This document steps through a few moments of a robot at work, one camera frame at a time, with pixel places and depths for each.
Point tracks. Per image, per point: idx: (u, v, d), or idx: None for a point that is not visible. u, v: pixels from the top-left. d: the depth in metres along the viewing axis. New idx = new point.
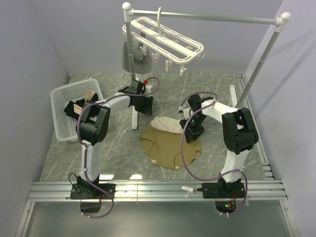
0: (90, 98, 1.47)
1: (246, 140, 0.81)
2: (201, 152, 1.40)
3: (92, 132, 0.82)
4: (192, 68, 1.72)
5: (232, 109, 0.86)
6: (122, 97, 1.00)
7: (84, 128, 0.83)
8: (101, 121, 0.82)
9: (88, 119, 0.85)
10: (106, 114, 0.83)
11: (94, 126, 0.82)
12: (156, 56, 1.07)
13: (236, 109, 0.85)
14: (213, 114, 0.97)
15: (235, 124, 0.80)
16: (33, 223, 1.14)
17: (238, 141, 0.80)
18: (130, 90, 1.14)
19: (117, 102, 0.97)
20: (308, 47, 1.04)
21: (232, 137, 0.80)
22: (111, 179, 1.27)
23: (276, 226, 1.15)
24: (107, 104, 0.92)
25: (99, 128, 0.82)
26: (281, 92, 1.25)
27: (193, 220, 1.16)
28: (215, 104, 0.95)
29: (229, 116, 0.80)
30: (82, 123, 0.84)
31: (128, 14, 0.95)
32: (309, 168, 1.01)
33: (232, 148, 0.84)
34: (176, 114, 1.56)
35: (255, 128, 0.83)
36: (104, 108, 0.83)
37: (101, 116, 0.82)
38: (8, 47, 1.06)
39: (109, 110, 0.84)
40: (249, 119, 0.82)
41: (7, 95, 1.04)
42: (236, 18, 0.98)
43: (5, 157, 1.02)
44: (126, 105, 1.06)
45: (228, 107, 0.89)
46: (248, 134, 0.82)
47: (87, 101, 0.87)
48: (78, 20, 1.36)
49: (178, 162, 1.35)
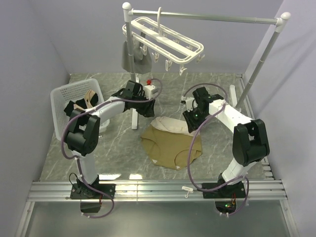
0: (90, 98, 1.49)
1: (255, 153, 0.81)
2: (201, 151, 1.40)
3: (79, 143, 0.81)
4: (192, 68, 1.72)
5: (246, 119, 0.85)
6: (115, 102, 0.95)
7: (72, 138, 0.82)
8: (88, 133, 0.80)
9: (77, 129, 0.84)
10: (94, 126, 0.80)
11: (82, 137, 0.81)
12: (156, 56, 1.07)
13: (250, 120, 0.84)
14: (221, 119, 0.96)
15: (248, 138, 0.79)
16: (33, 223, 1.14)
17: (248, 155, 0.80)
18: (126, 93, 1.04)
19: (110, 108, 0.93)
20: (308, 48, 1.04)
21: (243, 151, 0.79)
22: (118, 177, 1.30)
23: (276, 226, 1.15)
24: (97, 112, 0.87)
25: (87, 140, 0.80)
26: (281, 92, 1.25)
27: (193, 220, 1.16)
28: (225, 110, 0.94)
29: (243, 130, 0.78)
30: (70, 133, 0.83)
31: (128, 14, 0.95)
32: (309, 168, 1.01)
33: (240, 160, 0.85)
34: (176, 114, 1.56)
35: (267, 142, 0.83)
36: (93, 118, 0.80)
37: (89, 128, 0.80)
38: (8, 47, 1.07)
39: (98, 120, 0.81)
40: (262, 132, 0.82)
41: (7, 95, 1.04)
42: (236, 18, 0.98)
43: (5, 157, 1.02)
44: (121, 110, 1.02)
45: (241, 115, 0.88)
46: (259, 147, 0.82)
47: (76, 110, 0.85)
48: (78, 20, 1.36)
49: (178, 162, 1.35)
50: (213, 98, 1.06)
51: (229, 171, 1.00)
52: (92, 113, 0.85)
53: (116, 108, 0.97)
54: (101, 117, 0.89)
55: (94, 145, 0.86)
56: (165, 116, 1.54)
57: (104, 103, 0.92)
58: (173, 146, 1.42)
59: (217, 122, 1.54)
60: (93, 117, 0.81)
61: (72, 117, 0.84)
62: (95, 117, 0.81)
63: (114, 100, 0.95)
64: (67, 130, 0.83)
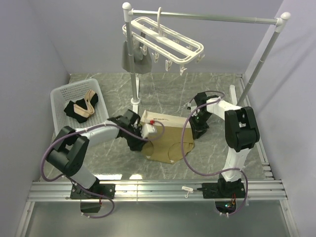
0: (90, 98, 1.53)
1: (246, 138, 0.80)
2: (194, 145, 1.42)
3: (62, 163, 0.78)
4: (192, 68, 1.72)
5: (236, 107, 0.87)
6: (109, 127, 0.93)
7: (56, 158, 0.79)
8: (74, 154, 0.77)
9: (61, 148, 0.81)
10: (82, 146, 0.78)
11: (65, 158, 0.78)
12: (156, 56, 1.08)
13: (240, 107, 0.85)
14: (217, 111, 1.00)
15: (237, 122, 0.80)
16: (33, 223, 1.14)
17: (238, 139, 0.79)
18: (124, 120, 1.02)
19: (101, 132, 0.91)
20: (307, 48, 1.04)
21: (233, 134, 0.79)
22: (120, 178, 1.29)
23: (275, 226, 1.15)
24: (88, 134, 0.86)
25: (71, 161, 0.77)
26: (281, 92, 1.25)
27: (193, 220, 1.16)
28: (219, 102, 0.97)
29: (231, 112, 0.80)
30: (55, 151, 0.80)
31: (128, 14, 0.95)
32: (309, 169, 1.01)
33: (232, 145, 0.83)
34: (176, 114, 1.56)
35: (256, 126, 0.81)
36: (81, 139, 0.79)
37: (76, 150, 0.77)
38: (8, 47, 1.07)
39: (87, 142, 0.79)
40: (250, 117, 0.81)
41: (6, 95, 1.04)
42: (237, 18, 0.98)
43: (5, 157, 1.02)
44: (112, 137, 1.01)
45: (231, 104, 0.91)
46: (249, 132, 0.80)
47: (65, 128, 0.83)
48: (78, 20, 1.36)
49: (173, 155, 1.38)
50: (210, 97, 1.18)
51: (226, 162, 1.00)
52: (81, 134, 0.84)
53: (110, 132, 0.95)
54: (91, 138, 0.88)
55: (77, 167, 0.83)
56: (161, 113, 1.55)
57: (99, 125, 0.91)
58: (167, 140, 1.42)
59: (217, 122, 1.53)
60: (83, 138, 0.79)
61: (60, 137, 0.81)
62: (85, 138, 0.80)
63: (108, 124, 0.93)
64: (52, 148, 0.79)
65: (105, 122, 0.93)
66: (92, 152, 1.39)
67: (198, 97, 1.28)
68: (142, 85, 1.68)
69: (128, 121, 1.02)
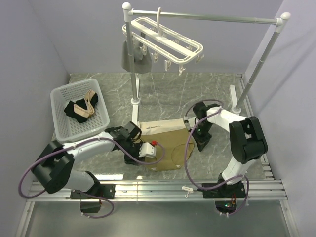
0: (90, 98, 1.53)
1: (254, 150, 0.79)
2: (194, 144, 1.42)
3: (45, 181, 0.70)
4: (192, 68, 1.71)
5: (240, 118, 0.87)
6: (103, 140, 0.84)
7: (39, 174, 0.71)
8: (57, 174, 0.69)
9: (47, 164, 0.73)
10: (65, 167, 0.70)
11: (48, 176, 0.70)
12: (156, 56, 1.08)
13: (244, 118, 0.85)
14: (218, 122, 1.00)
15: (243, 133, 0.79)
16: (33, 223, 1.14)
17: (246, 152, 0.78)
18: (123, 131, 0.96)
19: (93, 147, 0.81)
20: (308, 48, 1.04)
21: (240, 147, 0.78)
22: (122, 178, 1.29)
23: (275, 226, 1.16)
24: (76, 150, 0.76)
25: (53, 180, 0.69)
26: (281, 92, 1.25)
27: (193, 220, 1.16)
28: (220, 112, 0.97)
29: (236, 124, 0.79)
30: (39, 166, 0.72)
31: (128, 14, 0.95)
32: (309, 169, 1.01)
33: (239, 158, 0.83)
34: (176, 114, 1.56)
35: (264, 138, 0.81)
36: (66, 158, 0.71)
37: (59, 168, 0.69)
38: (8, 47, 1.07)
39: (71, 161, 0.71)
40: (257, 128, 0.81)
41: (6, 94, 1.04)
42: (237, 18, 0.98)
43: (5, 157, 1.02)
44: (109, 149, 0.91)
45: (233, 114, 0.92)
46: (257, 144, 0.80)
47: (54, 142, 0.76)
48: (78, 20, 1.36)
49: (177, 160, 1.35)
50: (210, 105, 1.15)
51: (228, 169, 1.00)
52: (68, 150, 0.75)
53: (103, 146, 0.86)
54: (79, 155, 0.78)
55: (60, 186, 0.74)
56: (159, 120, 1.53)
57: (92, 139, 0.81)
58: (168, 145, 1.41)
59: None
60: (67, 156, 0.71)
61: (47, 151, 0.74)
62: (70, 158, 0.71)
63: (103, 138, 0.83)
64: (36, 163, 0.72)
65: (100, 135, 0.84)
66: None
67: (197, 106, 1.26)
68: (142, 85, 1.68)
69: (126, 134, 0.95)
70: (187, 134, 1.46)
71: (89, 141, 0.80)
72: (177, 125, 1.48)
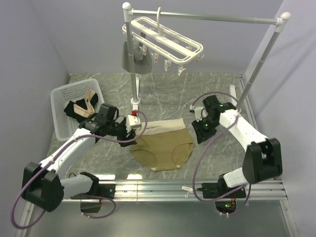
0: (90, 98, 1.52)
1: (267, 175, 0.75)
2: (194, 144, 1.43)
3: (40, 204, 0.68)
4: (192, 68, 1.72)
5: (260, 138, 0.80)
6: (80, 140, 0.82)
7: (32, 199, 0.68)
8: (48, 192, 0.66)
9: (34, 185, 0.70)
10: (52, 183, 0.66)
11: (40, 198, 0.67)
12: (156, 56, 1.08)
13: (264, 138, 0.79)
14: (235, 135, 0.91)
15: (261, 158, 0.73)
16: (33, 223, 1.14)
17: (259, 177, 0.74)
18: (98, 118, 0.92)
19: (73, 151, 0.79)
20: (308, 48, 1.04)
21: (255, 172, 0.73)
22: (113, 178, 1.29)
23: (276, 226, 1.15)
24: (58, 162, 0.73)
25: (47, 199, 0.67)
26: (281, 92, 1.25)
27: (193, 220, 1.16)
28: (239, 125, 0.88)
29: (256, 147, 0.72)
30: (28, 191, 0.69)
31: (128, 14, 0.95)
32: (309, 169, 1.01)
33: (248, 177, 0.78)
34: (176, 114, 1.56)
35: (280, 164, 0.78)
36: (50, 175, 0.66)
37: (46, 188, 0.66)
38: (8, 47, 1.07)
39: (56, 176, 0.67)
40: (277, 154, 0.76)
41: (7, 94, 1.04)
42: (237, 18, 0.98)
43: (5, 157, 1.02)
44: (92, 143, 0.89)
45: (255, 132, 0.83)
46: (272, 169, 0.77)
47: (30, 165, 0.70)
48: (77, 20, 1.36)
49: (178, 160, 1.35)
50: (225, 106, 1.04)
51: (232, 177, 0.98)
52: (50, 166, 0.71)
53: (84, 144, 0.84)
54: (63, 165, 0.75)
55: (59, 198, 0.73)
56: (159, 120, 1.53)
57: (68, 145, 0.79)
58: (168, 145, 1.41)
59: None
60: (50, 173, 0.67)
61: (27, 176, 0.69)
62: (54, 174, 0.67)
63: (79, 137, 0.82)
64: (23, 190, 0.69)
65: (74, 137, 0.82)
66: (92, 152, 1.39)
67: (209, 101, 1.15)
68: (142, 85, 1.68)
69: (102, 118, 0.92)
70: (187, 134, 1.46)
71: (66, 148, 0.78)
72: (178, 125, 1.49)
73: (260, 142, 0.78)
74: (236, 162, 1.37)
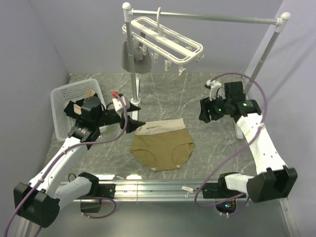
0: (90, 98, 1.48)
1: (269, 198, 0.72)
2: (194, 144, 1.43)
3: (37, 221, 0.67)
4: (192, 68, 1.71)
5: (277, 165, 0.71)
6: (69, 152, 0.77)
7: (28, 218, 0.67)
8: (41, 212, 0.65)
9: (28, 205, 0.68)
10: (44, 203, 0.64)
11: (36, 217, 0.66)
12: (156, 56, 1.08)
13: (282, 166, 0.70)
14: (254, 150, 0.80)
15: (271, 187, 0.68)
16: (33, 223, 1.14)
17: (261, 199, 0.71)
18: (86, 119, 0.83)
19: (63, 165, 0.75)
20: (308, 48, 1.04)
21: (258, 195, 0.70)
22: (111, 178, 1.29)
23: (276, 226, 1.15)
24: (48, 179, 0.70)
25: (42, 218, 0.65)
26: (281, 92, 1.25)
27: (193, 220, 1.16)
28: (261, 142, 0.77)
29: (270, 178, 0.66)
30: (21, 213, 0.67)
31: (128, 14, 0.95)
32: (309, 169, 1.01)
33: (250, 195, 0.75)
34: (176, 114, 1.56)
35: (288, 192, 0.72)
36: (41, 195, 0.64)
37: (38, 209, 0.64)
38: (8, 47, 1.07)
39: (47, 195, 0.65)
40: (289, 184, 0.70)
41: (7, 94, 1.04)
42: (237, 18, 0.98)
43: (5, 157, 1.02)
44: (84, 149, 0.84)
45: (274, 155, 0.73)
46: (277, 194, 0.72)
47: (20, 186, 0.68)
48: (77, 20, 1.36)
49: (178, 160, 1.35)
50: (249, 108, 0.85)
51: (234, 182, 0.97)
52: (40, 185, 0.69)
53: (75, 155, 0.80)
54: (56, 181, 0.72)
55: (55, 213, 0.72)
56: (159, 120, 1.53)
57: (57, 160, 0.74)
58: (168, 145, 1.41)
59: (217, 122, 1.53)
60: (40, 193, 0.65)
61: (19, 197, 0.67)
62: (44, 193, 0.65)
63: (68, 149, 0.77)
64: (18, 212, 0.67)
65: (63, 148, 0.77)
66: (92, 153, 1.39)
67: (233, 89, 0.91)
68: (142, 85, 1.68)
69: (90, 118, 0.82)
70: (187, 134, 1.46)
71: (56, 164, 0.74)
72: (178, 125, 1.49)
73: (276, 171, 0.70)
74: (236, 162, 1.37)
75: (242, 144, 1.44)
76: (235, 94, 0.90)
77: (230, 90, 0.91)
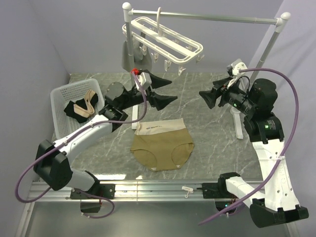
0: (90, 98, 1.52)
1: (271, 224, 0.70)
2: (194, 144, 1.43)
3: (48, 180, 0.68)
4: (192, 68, 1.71)
5: (290, 204, 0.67)
6: (97, 127, 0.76)
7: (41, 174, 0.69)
8: (57, 173, 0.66)
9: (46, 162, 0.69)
10: (61, 165, 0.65)
11: (49, 175, 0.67)
12: (156, 56, 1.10)
13: (294, 206, 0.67)
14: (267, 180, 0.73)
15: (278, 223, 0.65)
16: (33, 223, 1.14)
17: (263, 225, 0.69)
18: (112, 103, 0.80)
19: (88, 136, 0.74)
20: (308, 48, 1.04)
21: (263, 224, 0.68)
22: (124, 178, 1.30)
23: (276, 226, 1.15)
24: (69, 145, 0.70)
25: (54, 178, 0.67)
26: (282, 92, 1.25)
27: (193, 220, 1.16)
28: (280, 178, 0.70)
29: (281, 220, 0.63)
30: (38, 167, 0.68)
31: (128, 14, 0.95)
32: (309, 169, 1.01)
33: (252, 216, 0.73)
34: (176, 114, 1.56)
35: None
36: (60, 156, 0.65)
37: (56, 168, 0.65)
38: (8, 47, 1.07)
39: (66, 159, 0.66)
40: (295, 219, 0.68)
41: (7, 94, 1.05)
42: (237, 18, 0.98)
43: (5, 157, 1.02)
44: (108, 131, 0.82)
45: (289, 193, 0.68)
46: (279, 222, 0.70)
47: (45, 142, 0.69)
48: (77, 20, 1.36)
49: (178, 160, 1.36)
50: (270, 131, 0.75)
51: (233, 187, 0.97)
52: (61, 148, 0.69)
53: (101, 132, 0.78)
54: (75, 149, 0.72)
55: (66, 179, 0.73)
56: (159, 120, 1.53)
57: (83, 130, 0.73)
58: (168, 144, 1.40)
59: (217, 122, 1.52)
60: (61, 154, 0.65)
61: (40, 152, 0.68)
62: (64, 156, 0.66)
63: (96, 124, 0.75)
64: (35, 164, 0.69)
65: (93, 121, 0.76)
66: (92, 153, 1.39)
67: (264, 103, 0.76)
68: None
69: (116, 105, 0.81)
70: (187, 134, 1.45)
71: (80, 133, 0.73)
72: (178, 125, 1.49)
73: (288, 210, 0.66)
74: (236, 162, 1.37)
75: (242, 144, 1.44)
76: (261, 107, 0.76)
77: (258, 99, 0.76)
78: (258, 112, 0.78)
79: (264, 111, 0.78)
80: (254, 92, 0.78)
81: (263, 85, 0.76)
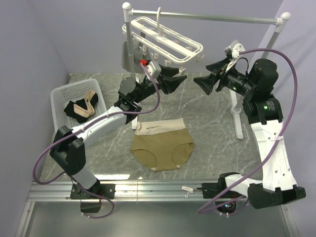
0: (90, 98, 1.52)
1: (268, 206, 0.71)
2: (194, 144, 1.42)
3: (63, 165, 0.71)
4: (192, 67, 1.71)
5: (287, 183, 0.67)
6: (111, 118, 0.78)
7: (57, 158, 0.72)
8: (72, 158, 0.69)
9: (62, 147, 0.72)
10: (77, 150, 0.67)
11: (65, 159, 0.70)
12: (156, 56, 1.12)
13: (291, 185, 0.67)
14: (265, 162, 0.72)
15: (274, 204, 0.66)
16: (33, 223, 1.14)
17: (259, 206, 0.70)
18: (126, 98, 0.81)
19: (102, 126, 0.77)
20: (308, 47, 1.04)
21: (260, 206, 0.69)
22: (127, 178, 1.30)
23: (276, 226, 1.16)
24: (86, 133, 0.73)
25: (70, 163, 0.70)
26: (282, 91, 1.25)
27: (193, 220, 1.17)
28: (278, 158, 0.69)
29: (278, 200, 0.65)
30: (56, 150, 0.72)
31: (128, 14, 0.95)
32: (310, 169, 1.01)
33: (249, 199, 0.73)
34: (176, 114, 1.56)
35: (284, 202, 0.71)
36: (77, 142, 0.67)
37: (71, 153, 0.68)
38: (8, 47, 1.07)
39: (82, 145, 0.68)
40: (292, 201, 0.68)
41: (6, 95, 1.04)
42: (237, 18, 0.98)
43: (5, 157, 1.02)
44: (122, 123, 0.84)
45: (287, 173, 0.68)
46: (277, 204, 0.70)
47: (63, 129, 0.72)
48: (77, 20, 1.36)
49: (178, 160, 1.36)
50: (269, 112, 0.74)
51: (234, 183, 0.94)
52: (78, 135, 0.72)
53: (115, 123, 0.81)
54: (91, 137, 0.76)
55: (80, 165, 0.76)
56: (159, 120, 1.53)
57: (98, 120, 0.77)
58: (168, 145, 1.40)
59: (217, 122, 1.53)
60: (78, 140, 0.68)
61: (58, 137, 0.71)
62: (80, 141, 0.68)
63: (112, 114, 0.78)
64: (53, 147, 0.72)
65: (108, 112, 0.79)
66: (92, 152, 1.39)
67: (264, 84, 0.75)
68: None
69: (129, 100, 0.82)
70: (187, 134, 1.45)
71: (97, 122, 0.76)
72: (179, 125, 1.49)
73: (285, 190, 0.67)
74: (236, 162, 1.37)
75: (242, 144, 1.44)
76: (260, 88, 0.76)
77: (259, 80, 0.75)
78: (258, 94, 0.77)
79: (264, 93, 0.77)
80: (254, 73, 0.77)
81: (264, 64, 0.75)
